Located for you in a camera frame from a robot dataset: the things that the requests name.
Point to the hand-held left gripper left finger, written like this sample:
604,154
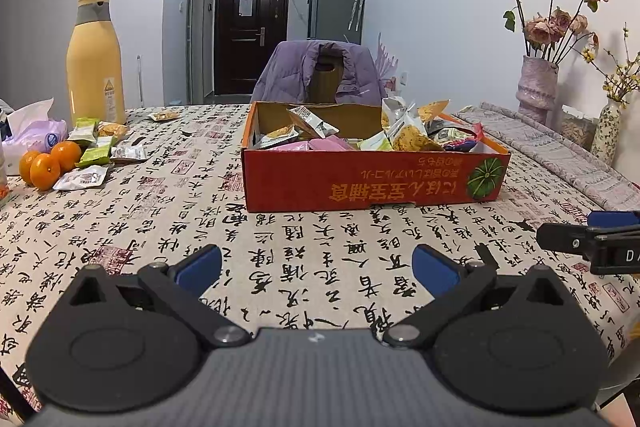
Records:
200,264

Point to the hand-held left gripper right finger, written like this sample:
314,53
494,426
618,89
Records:
435,267

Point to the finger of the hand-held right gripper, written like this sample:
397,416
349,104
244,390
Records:
565,237

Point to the orange cardboard box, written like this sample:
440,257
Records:
350,187

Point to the pile of mixed snack bags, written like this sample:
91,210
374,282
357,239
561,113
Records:
410,139

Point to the orange spicy strip snack packet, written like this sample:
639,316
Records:
434,109

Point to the pink packet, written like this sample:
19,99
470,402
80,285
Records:
325,144

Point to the folded patterned cloth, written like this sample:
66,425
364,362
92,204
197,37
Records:
550,157

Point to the glass jar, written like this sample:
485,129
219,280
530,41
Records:
575,129

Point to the speckled white vase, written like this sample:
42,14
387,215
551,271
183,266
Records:
606,134

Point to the small white snack packet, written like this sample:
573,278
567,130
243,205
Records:
127,153
80,179

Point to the pink ribbed vase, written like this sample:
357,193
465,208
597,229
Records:
536,92

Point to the small clear biscuit packet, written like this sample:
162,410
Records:
165,114

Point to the clear cookie packet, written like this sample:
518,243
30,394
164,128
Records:
112,128

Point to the yellow dried flower sprigs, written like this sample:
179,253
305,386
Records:
617,79

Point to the orange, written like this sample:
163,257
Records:
27,162
45,171
67,154

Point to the purple puffer jacket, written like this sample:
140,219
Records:
285,77

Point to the dried pink rose bouquet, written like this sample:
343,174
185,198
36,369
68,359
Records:
540,29

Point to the purple tissue pack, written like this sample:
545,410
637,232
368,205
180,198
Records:
35,134

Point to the dark brown entrance door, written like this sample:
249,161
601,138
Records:
235,57

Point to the wooden chair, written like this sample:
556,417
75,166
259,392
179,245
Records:
325,87

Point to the yellow thermos bottle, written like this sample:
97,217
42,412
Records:
95,67

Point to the grey interior door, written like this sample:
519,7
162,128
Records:
196,32

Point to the white door notice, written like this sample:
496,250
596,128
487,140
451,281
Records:
245,7

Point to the grey refrigerator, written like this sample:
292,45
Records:
330,17

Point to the pink feather wall decal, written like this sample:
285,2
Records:
386,57

